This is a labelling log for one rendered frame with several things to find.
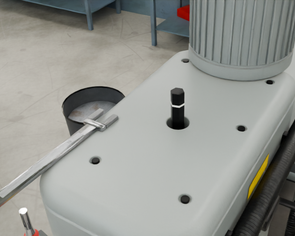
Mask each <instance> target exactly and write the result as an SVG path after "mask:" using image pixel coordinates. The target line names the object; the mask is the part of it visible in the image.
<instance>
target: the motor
mask: <svg viewBox="0 0 295 236"><path fill-rule="evenodd" d="M294 45H295V0H190V25H189V58H190V61H191V62H192V63H193V64H194V65H195V66H196V67H197V68H198V69H200V70H201V71H203V72H205V73H207V74H209V75H212V76H214V77H218V78H222V79H226V80H233V81H256V80H262V79H266V78H270V77H273V76H275V75H278V74H280V73H281V72H283V71H285V70H286V69H287V68H288V67H289V66H290V64H291V61H292V56H293V51H294Z"/></svg>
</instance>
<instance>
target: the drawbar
mask: <svg viewBox="0 0 295 236"><path fill-rule="evenodd" d="M170 101H171V103H172V105H176V106H180V105H182V104H184V90H183V89H182V88H174V89H172V90H171V91H170ZM172 105H171V129H175V130H182V129H184V105H183V106H182V107H180V108H178V107H172Z"/></svg>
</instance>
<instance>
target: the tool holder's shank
mask: <svg viewBox="0 0 295 236"><path fill-rule="evenodd" d="M19 214H20V217H21V220H22V222H23V225H24V228H25V235H26V236H34V234H35V229H34V227H33V226H32V223H31V220H30V217H29V214H28V211H27V209H26V208H21V209H20V210H19Z"/></svg>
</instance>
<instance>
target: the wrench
mask: <svg viewBox="0 0 295 236"><path fill-rule="evenodd" d="M103 114H104V112H103V109H100V108H99V109H98V110H96V111H95V112H94V113H92V114H91V115H90V116H88V118H87V119H85V120H84V121H83V123H84V124H85V126H83V127H82V128H81V129H80V130H78V131H77V132H75V133H74V134H73V135H72V136H70V137H69V138H68V139H66V140H65V141H64V142H62V143H61V144H60V145H58V146H57V147H56V148H54V149H53V150H52V151H51V152H49V153H48V154H47V155H45V156H44V157H43V158H42V159H40V160H39V161H38V162H36V163H35V164H34V165H32V166H31V167H30V168H28V169H27V170H26V171H24V172H23V173H22V174H21V175H19V176H18V177H17V178H15V179H14V180H13V181H12V182H10V183H9V184H7V185H6V186H5V187H4V188H2V189H1V190H0V207H1V206H3V205H4V204H5V203H6V202H8V201H9V200H10V199H11V198H13V197H14V196H15V195H16V194H17V193H19V192H20V191H21V190H22V189H24V188H25V187H26V186H28V185H29V184H30V183H31V182H33V181H34V180H35V179H36V178H38V177H39V176H40V175H42V174H43V173H44V172H45V171H47V170H48V169H49V168H50V167H51V166H53V165H54V164H55V163H56V162H58V161H59V160H60V159H61V158H63V157H64V156H65V155H66V154H68V153H69V152H70V151H71V150H73V149H74V148H75V147H76V146H78V145H79V144H80V143H82V142H83V141H84V140H85V139H86V138H87V137H89V136H90V135H91V134H93V133H94V132H95V131H96V130H98V131H101V132H102V131H104V130H105V129H106V128H108V127H109V126H111V125H112V124H113V123H114V122H116V121H117V120H118V115H115V114H113V115H111V116H110V117H108V118H107V119H106V120H105V121H103V122H102V123H99V122H96V120H97V119H98V118H100V117H101V116H102V115H103Z"/></svg>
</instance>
